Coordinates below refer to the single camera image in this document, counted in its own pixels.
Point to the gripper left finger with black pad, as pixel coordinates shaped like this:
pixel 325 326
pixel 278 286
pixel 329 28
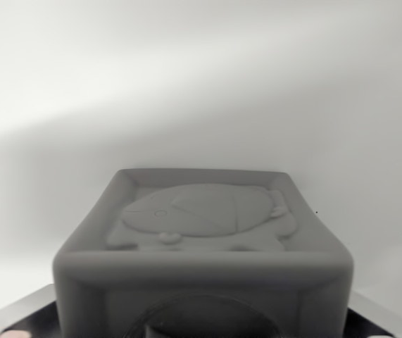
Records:
pixel 31 317

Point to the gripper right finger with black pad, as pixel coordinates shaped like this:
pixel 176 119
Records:
pixel 366 322

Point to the grey embossed silicone cube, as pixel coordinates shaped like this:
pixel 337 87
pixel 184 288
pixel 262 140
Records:
pixel 200 253

